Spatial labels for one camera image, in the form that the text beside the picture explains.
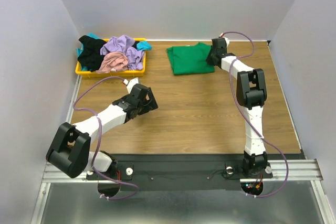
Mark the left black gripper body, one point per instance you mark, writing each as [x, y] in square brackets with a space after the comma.
[146, 99]

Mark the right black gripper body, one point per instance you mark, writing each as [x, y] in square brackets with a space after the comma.
[211, 57]

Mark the green t-shirt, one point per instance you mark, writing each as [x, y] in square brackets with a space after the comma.
[190, 59]

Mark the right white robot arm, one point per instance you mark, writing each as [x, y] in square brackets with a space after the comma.
[249, 95]

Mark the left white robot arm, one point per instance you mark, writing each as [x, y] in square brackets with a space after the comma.
[70, 148]

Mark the yellow plastic bin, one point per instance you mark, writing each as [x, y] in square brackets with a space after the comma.
[110, 73]

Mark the pink t-shirt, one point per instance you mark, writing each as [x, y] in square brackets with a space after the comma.
[113, 62]

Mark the lavender t-shirt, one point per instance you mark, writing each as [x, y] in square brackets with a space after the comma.
[124, 44]

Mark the black t-shirt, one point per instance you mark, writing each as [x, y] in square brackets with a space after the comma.
[90, 57]

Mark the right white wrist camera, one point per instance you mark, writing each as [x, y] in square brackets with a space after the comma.
[226, 39]

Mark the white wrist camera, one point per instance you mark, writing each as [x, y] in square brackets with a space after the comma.
[130, 83]
[226, 39]

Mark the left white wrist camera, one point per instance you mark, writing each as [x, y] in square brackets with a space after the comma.
[130, 83]

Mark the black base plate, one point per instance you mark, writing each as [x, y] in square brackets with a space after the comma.
[173, 172]

